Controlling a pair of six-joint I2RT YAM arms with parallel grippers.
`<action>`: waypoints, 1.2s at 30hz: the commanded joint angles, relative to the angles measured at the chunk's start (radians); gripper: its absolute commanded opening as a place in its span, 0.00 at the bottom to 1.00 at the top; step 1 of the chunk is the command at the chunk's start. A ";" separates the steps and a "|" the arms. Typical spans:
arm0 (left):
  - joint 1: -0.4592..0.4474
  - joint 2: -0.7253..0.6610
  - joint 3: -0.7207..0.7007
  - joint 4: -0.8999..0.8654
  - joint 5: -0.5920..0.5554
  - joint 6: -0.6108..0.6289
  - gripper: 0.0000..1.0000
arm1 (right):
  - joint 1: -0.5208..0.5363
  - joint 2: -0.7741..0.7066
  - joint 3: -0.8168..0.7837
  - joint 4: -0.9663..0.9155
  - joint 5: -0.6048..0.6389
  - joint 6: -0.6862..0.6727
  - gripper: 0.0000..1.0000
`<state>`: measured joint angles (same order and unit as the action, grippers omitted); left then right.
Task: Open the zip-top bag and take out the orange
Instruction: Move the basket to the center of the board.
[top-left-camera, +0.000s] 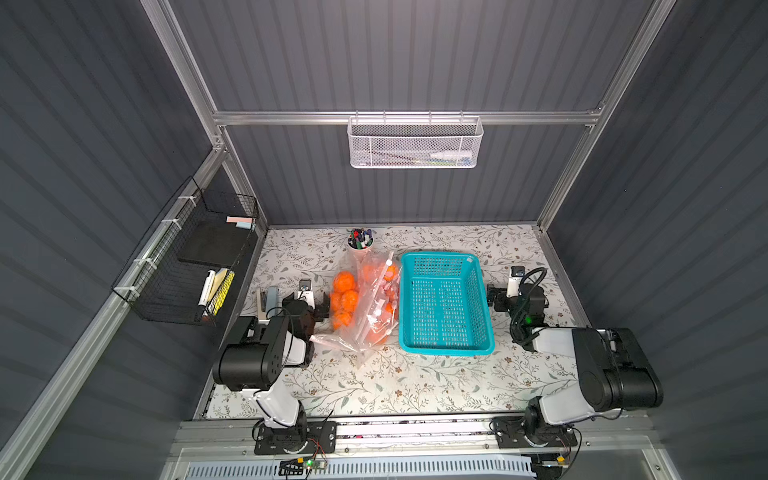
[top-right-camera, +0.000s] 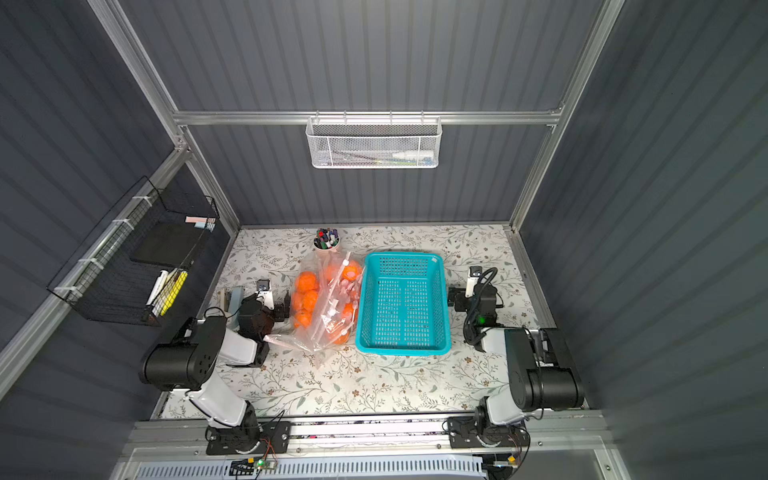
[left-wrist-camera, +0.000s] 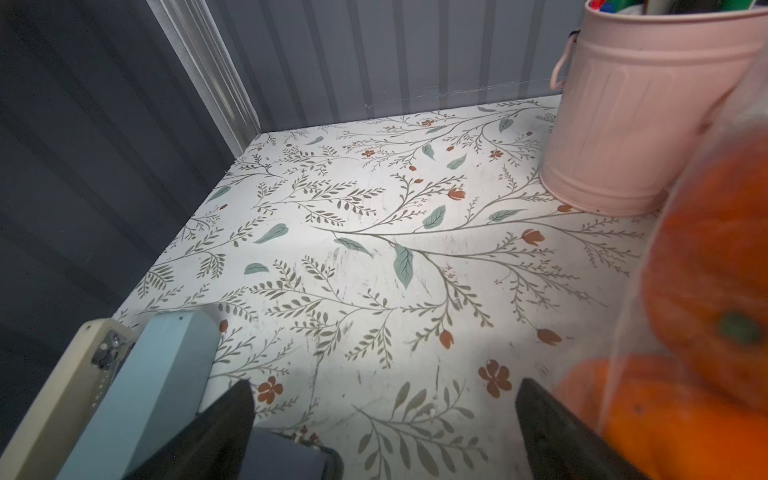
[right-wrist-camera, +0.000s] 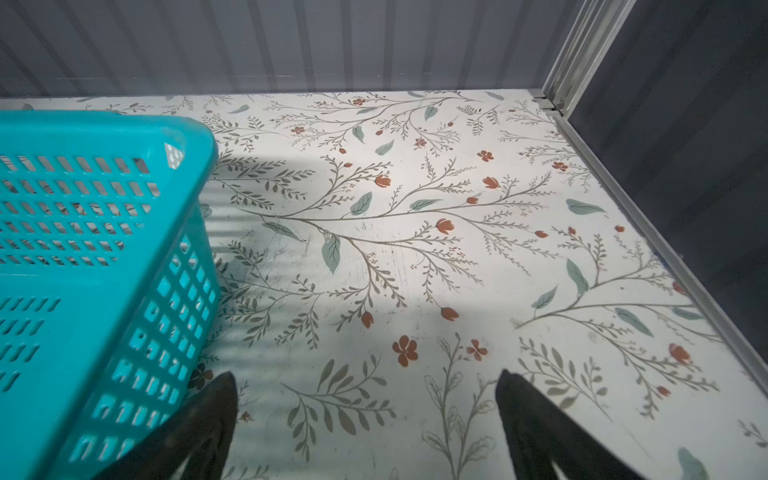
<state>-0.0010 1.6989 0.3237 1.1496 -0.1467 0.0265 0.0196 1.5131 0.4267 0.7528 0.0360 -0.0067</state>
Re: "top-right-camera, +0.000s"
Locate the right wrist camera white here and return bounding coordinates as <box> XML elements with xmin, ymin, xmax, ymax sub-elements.
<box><xmin>465</xmin><ymin>266</ymin><xmax>483</xmax><ymax>298</ymax></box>

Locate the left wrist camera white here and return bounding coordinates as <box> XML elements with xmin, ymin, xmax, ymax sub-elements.
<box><xmin>256</xmin><ymin>279</ymin><xmax>274</xmax><ymax>309</ymax></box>

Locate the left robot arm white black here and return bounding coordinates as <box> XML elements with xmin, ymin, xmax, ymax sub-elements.
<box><xmin>139</xmin><ymin>293</ymin><xmax>291</xmax><ymax>457</ymax></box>

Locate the white wire mesh basket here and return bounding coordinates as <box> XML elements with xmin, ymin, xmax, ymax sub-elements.
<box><xmin>305</xmin><ymin>115</ymin><xmax>443</xmax><ymax>170</ymax></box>

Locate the black wire wall basket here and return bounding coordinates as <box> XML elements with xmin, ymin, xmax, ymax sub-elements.
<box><xmin>47</xmin><ymin>177</ymin><xmax>219</xmax><ymax>326</ymax></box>

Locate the yellow item in black basket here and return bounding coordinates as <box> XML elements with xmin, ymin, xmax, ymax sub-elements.
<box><xmin>152</xmin><ymin>269</ymin><xmax>188</xmax><ymax>317</ymax></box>

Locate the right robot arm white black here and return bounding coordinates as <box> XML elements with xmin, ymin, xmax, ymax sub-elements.
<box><xmin>447</xmin><ymin>283</ymin><xmax>585</xmax><ymax>448</ymax></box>

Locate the pink pen cup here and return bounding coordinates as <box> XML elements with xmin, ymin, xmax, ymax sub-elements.
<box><xmin>313</xmin><ymin>228</ymin><xmax>340</xmax><ymax>251</ymax></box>

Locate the black notebook in basket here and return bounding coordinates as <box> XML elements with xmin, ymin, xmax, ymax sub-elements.
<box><xmin>129</xmin><ymin>222</ymin><xmax>212</xmax><ymax>269</ymax></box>

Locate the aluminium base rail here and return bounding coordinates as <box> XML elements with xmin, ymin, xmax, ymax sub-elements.
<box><xmin>128</xmin><ymin>410</ymin><xmax>607</xmax><ymax>463</ymax></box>

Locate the teal plastic basket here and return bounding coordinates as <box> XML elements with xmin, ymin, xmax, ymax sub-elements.
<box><xmin>355</xmin><ymin>251</ymin><xmax>452</xmax><ymax>356</ymax></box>

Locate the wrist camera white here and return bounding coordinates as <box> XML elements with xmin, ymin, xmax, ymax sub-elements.
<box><xmin>465</xmin><ymin>266</ymin><xmax>483</xmax><ymax>298</ymax></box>
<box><xmin>256</xmin><ymin>279</ymin><xmax>274</xmax><ymax>309</ymax></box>

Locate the clear zip-top bag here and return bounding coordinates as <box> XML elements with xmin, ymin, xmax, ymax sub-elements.
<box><xmin>315</xmin><ymin>251</ymin><xmax>364</xmax><ymax>348</ymax></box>
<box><xmin>265</xmin><ymin>250</ymin><xmax>354</xmax><ymax>353</ymax></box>

